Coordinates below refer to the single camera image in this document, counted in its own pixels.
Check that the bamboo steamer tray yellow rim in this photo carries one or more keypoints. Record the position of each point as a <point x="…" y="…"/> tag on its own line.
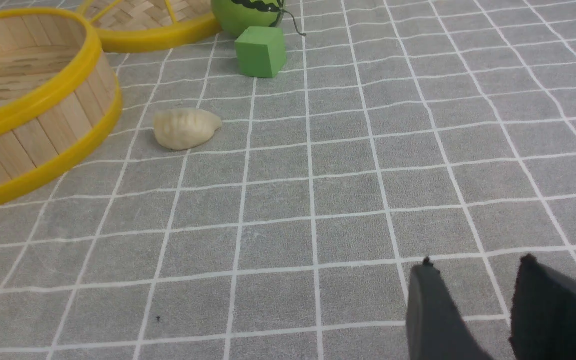
<point x="59" y="96"/>

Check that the green toy watermelon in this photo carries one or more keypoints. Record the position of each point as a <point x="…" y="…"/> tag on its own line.
<point x="236" y="16"/>

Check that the green cube block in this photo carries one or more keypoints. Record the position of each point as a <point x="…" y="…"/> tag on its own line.
<point x="261" y="52"/>

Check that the white dumpling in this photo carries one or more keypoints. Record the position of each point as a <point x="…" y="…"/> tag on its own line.
<point x="185" y="128"/>

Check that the grey checkered tablecloth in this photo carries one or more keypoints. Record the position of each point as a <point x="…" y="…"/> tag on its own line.
<point x="397" y="130"/>

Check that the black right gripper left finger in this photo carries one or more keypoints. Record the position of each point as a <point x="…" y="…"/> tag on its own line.
<point x="434" y="326"/>

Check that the woven bamboo steamer lid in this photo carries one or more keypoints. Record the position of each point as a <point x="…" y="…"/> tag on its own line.
<point x="142" y="26"/>

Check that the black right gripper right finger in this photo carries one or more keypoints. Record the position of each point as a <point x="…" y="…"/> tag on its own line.
<point x="543" y="314"/>

